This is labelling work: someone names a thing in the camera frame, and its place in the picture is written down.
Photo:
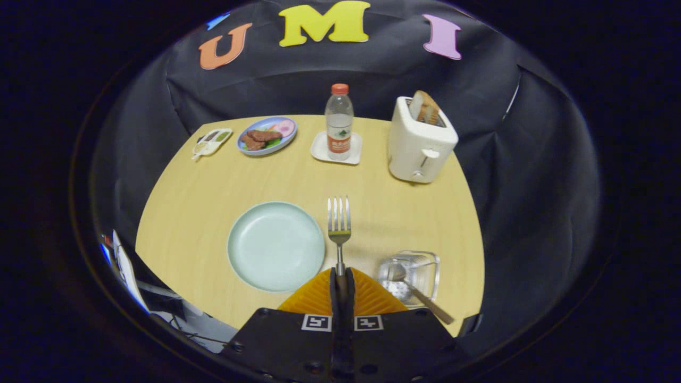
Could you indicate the brown toy meat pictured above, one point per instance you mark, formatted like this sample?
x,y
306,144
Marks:
x,y
260,137

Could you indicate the clear water bottle red cap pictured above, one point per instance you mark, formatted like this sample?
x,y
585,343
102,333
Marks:
x,y
339,125

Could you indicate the white sheet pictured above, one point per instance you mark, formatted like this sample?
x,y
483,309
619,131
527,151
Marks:
x,y
127,271

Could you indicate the toast bread slice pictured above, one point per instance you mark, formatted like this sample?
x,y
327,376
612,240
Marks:
x,y
432,114
416,103

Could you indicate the blue plate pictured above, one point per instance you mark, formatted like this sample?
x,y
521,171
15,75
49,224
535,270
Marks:
x,y
266,150

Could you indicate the clear plastic container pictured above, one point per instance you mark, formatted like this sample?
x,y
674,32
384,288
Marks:
x,y
425,266

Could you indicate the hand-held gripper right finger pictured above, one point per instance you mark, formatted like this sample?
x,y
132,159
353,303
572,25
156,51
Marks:
x,y
404,346

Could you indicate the pink toy ham slice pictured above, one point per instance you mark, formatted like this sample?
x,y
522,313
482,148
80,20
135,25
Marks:
x,y
284,126

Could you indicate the white condiment tray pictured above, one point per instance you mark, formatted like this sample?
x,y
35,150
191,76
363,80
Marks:
x,y
213,141

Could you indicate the pale green plate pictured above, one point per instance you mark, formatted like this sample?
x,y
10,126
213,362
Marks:
x,y
276,247

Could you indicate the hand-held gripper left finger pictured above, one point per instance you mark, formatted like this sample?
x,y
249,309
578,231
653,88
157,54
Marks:
x,y
282,346

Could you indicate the white square coaster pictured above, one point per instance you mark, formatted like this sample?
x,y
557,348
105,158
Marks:
x,y
319,151

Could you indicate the white toaster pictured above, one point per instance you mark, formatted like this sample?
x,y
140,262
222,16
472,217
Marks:
x,y
415,154

